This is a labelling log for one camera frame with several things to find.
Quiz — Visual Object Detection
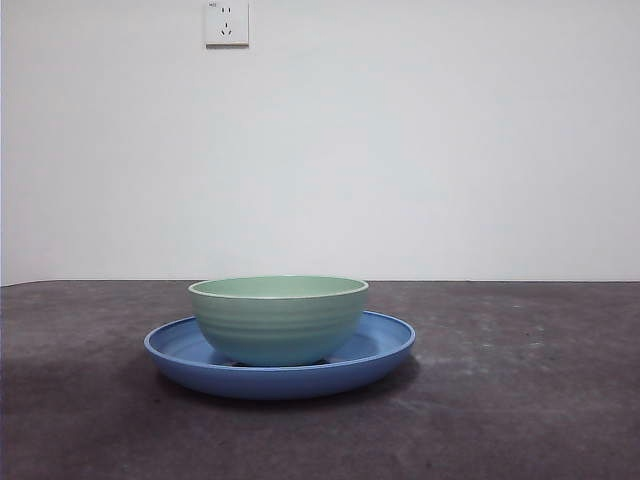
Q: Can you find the green ribbed bowl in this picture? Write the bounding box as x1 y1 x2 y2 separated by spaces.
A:
187 275 370 367

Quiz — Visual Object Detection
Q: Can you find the blue round plate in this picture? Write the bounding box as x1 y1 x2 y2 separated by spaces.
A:
143 309 417 401

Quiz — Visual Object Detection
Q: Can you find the white wall socket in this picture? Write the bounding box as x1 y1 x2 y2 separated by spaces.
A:
204 0 250 50

